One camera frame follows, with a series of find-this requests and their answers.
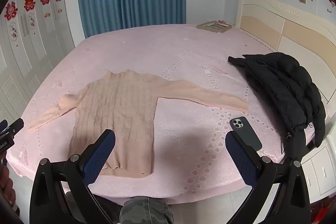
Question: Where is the person's left hand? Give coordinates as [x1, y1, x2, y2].
[0, 165, 17, 215]

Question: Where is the white nightstand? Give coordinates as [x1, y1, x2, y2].
[301, 145, 336, 196]

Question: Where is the black puffer jacket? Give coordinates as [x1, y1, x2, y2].
[227, 52, 326, 154]

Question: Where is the bed with pink sheet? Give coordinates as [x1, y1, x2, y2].
[6, 22, 319, 205]

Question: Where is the person's camouflage trouser leg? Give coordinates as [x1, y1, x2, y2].
[119, 197, 174, 224]

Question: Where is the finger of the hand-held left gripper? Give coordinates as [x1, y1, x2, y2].
[0, 118, 25, 137]

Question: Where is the cream bed headboard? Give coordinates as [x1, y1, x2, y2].
[235, 0, 336, 111]

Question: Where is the flat cardboard box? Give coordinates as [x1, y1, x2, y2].
[196, 20, 234, 34]

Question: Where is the dark smartphone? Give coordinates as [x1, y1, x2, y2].
[229, 116, 263, 151]

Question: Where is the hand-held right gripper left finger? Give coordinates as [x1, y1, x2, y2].
[29, 129, 116, 224]

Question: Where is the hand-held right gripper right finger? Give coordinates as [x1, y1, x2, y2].
[225, 130, 312, 224]

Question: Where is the white wardrobe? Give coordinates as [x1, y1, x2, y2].
[0, 0, 84, 122]

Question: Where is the beige knitted sweater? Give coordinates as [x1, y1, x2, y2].
[28, 69, 248, 178]

